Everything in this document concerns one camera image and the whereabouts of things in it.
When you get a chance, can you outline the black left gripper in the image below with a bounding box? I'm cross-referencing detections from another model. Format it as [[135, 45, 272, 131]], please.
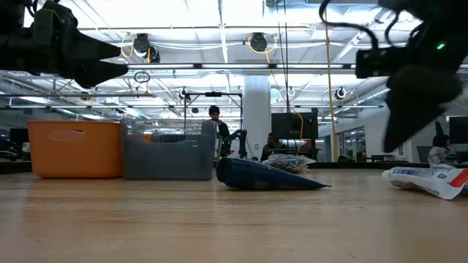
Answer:
[[31, 0, 129, 89]]

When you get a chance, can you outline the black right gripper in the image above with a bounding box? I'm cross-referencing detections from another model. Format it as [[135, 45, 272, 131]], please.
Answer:
[[355, 21, 468, 153]]

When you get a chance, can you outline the white toothpaste tube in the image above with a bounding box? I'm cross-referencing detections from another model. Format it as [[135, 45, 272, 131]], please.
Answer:
[[381, 164, 468, 201]]

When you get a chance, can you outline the bagged black cable coil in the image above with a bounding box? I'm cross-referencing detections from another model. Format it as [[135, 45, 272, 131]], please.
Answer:
[[270, 153, 317, 169], [262, 156, 307, 175]]

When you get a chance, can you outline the dark blue tube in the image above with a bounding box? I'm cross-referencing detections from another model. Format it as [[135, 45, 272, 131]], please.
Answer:
[[216, 156, 332, 191]]

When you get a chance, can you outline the black monitor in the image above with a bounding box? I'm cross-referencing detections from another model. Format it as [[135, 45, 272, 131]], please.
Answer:
[[271, 111, 320, 141], [448, 115, 468, 145]]

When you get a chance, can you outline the person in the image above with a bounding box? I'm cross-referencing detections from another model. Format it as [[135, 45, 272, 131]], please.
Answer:
[[207, 104, 232, 158], [260, 131, 290, 163], [427, 134, 456, 168]]

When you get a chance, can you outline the orange plastic bin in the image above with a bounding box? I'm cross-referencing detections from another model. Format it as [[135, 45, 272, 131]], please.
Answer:
[[27, 120, 124, 180]]

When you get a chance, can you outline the grey translucent plastic bin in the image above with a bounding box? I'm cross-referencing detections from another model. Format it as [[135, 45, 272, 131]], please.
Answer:
[[121, 120, 219, 181]]

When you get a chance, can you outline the yellow hanging cable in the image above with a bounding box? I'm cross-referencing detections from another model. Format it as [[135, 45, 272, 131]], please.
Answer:
[[323, 20, 339, 162]]

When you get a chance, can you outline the black left wrist camera cable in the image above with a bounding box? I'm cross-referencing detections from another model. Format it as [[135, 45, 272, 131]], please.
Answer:
[[21, 0, 42, 18]]

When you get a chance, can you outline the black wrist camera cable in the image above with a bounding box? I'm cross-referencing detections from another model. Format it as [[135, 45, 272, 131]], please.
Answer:
[[21, 0, 42, 18], [318, 0, 380, 50]]

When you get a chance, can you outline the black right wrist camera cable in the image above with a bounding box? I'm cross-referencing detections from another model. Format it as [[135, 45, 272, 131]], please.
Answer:
[[318, 0, 380, 50]]

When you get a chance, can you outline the black background rig frame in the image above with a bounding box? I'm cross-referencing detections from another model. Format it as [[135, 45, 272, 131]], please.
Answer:
[[182, 91, 244, 134]]

